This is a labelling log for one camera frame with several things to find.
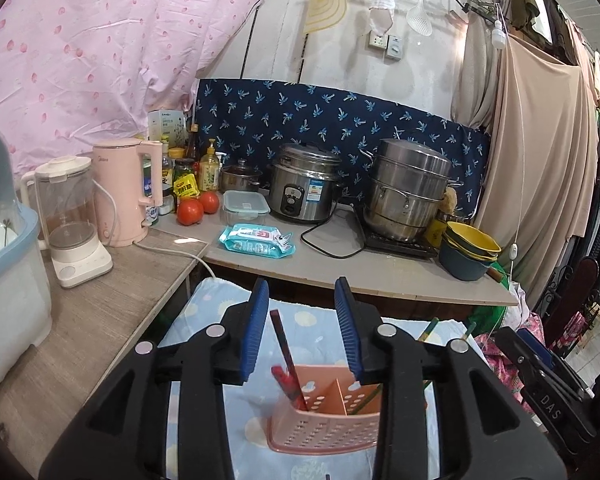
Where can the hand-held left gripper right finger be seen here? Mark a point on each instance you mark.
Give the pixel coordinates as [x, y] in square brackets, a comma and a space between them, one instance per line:
[347, 330]

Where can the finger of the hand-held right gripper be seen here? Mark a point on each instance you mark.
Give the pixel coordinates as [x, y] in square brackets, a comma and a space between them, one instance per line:
[530, 350]

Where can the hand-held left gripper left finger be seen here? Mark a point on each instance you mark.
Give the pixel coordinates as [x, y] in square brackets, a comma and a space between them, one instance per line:
[255, 330]

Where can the dark maroon chopstick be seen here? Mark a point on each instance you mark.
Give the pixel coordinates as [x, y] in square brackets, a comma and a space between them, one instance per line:
[282, 345]

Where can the red chopstick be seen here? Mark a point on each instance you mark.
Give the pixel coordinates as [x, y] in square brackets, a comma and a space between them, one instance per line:
[285, 380]

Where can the green chopstick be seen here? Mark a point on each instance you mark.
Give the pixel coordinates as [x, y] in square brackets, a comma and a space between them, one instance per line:
[430, 330]
[468, 332]

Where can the pink perforated utensil holder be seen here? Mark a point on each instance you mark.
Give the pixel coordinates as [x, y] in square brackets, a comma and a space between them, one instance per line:
[325, 430]

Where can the pink patterned cloth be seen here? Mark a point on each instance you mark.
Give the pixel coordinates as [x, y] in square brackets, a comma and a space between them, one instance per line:
[505, 360]

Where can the light blue printed tablecloth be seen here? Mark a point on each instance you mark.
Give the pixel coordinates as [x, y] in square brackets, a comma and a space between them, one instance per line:
[305, 320]

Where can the green cloth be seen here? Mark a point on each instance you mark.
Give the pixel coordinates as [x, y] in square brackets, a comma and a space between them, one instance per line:
[487, 320]

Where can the grey counter board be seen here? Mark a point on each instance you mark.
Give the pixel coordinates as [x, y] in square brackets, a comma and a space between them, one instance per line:
[330, 272]

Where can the black metal chair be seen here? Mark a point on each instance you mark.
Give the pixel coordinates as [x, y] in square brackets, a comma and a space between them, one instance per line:
[577, 300]

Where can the black induction cooker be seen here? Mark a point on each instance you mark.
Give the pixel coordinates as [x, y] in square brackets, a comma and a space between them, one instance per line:
[380, 247]

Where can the blue wet wipes pack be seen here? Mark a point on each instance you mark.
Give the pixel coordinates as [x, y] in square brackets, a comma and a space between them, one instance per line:
[255, 240]

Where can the dark blue bowl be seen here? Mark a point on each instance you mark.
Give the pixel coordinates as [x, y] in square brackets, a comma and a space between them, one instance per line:
[462, 267]
[480, 256]

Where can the clear food container green lid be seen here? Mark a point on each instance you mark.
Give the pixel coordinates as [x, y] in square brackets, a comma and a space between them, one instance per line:
[246, 207]

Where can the yellow bowl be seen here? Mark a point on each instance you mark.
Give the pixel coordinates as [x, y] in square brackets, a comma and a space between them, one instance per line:
[472, 237]

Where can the red tomato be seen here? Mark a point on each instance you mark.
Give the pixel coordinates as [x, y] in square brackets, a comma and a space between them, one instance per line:
[190, 211]
[210, 202]

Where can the steel steamer pot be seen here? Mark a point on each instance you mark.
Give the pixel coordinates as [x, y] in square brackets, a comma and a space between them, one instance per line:
[405, 190]

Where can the steel rice cooker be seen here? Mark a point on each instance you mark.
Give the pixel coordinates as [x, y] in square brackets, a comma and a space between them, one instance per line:
[302, 185]

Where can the small steel lidded pot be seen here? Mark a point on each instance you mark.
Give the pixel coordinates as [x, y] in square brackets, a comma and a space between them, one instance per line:
[240, 177]

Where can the yellow seasoning packet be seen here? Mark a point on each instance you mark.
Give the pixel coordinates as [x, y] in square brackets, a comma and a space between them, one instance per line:
[186, 189]

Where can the yellow soap pump bottle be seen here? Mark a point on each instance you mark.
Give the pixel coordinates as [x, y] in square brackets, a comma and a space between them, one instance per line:
[210, 172]

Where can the brown loofah sponge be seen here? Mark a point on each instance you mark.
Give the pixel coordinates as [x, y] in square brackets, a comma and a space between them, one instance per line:
[451, 201]

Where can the wooden side counter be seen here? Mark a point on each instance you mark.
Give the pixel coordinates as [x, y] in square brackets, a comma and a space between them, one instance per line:
[80, 335]

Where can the clear bottle dark label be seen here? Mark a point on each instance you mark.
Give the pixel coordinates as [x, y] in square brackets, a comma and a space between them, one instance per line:
[166, 170]

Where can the pink electric kettle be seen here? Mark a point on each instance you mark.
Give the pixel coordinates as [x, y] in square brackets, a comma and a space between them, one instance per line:
[122, 195]

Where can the dark sauce bottle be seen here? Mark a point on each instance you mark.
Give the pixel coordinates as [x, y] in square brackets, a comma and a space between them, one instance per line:
[192, 145]

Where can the white blender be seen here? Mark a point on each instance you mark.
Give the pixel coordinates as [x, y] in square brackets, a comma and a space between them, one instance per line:
[70, 220]

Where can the white green carton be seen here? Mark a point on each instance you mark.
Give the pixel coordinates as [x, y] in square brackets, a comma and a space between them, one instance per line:
[167, 125]

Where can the navy floral cloth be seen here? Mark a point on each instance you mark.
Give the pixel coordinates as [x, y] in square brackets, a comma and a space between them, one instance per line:
[305, 110]

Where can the white dish box blue lid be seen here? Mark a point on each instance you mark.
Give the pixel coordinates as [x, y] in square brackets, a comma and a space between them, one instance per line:
[10, 285]

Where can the white light bulb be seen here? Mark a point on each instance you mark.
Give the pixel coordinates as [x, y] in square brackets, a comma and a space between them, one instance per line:
[499, 37]

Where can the white slotted ladle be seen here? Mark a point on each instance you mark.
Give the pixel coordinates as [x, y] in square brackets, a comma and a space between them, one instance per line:
[420, 22]

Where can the white hanging cloth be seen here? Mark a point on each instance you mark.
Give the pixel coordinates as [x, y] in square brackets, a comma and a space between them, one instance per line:
[381, 5]

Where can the beige hanging cutting board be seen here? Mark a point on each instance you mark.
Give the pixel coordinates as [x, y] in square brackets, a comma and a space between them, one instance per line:
[327, 0]

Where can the pink dotted cloth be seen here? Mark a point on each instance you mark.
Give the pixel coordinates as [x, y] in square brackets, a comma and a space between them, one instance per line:
[105, 35]

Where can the wall dial switch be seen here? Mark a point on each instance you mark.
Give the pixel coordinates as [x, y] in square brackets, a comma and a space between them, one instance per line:
[396, 46]

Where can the wall socket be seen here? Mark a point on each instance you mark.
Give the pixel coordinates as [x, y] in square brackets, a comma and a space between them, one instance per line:
[377, 40]

